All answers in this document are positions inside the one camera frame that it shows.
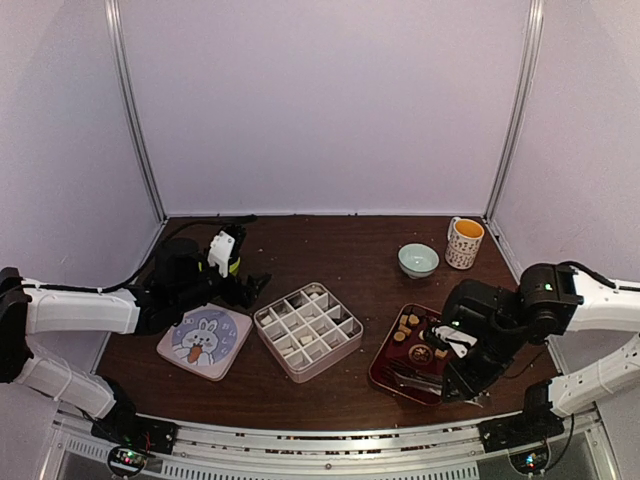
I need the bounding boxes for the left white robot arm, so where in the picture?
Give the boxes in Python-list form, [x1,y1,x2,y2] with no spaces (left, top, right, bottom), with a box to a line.
[1,234,271,444]

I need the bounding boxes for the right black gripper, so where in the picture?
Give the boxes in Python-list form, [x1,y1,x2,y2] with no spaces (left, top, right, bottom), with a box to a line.
[442,321,526,403]

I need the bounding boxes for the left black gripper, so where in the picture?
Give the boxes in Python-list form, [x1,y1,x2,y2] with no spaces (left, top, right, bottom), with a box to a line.
[172,253,271,314]

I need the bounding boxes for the floral mug orange inside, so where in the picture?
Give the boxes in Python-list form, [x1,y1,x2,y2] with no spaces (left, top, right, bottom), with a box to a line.
[445,217,485,270]

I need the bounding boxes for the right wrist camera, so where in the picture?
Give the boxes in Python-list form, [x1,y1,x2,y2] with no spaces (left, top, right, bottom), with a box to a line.
[423,325,477,358]

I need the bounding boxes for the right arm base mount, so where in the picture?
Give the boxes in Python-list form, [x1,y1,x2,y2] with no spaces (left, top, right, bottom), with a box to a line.
[478,413,564,477]

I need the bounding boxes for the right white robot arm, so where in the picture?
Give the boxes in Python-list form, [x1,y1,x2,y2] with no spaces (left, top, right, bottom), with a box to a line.
[432,261,639,442]

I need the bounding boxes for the pink compartment tin box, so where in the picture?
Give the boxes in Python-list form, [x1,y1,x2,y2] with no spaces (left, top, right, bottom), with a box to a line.
[253,282,364,384]

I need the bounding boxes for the pale blue ceramic bowl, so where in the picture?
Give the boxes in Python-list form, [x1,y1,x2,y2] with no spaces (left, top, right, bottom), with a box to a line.
[397,243,440,279]

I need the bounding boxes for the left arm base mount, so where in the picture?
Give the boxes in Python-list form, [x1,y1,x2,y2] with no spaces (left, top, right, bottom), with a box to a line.
[84,414,178,479]

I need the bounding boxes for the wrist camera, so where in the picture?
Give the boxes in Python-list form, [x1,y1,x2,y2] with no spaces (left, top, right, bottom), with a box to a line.
[423,325,477,358]
[207,224,246,278]

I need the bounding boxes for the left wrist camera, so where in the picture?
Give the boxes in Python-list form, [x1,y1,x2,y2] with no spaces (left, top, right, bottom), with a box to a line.
[207,224,246,278]

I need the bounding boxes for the dark red chocolate tray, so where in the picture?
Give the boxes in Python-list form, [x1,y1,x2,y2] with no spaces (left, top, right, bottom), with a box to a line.
[369,303,452,407]

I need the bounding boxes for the bunny picture tin lid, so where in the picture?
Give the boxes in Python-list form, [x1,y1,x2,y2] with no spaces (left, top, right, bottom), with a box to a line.
[156,303,253,382]

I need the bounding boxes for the metal tongs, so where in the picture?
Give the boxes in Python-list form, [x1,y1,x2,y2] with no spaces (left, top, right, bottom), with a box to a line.
[382,362,443,396]

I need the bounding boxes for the lime green bowl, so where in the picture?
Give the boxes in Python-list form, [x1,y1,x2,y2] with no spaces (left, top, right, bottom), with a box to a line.
[228,257,241,276]

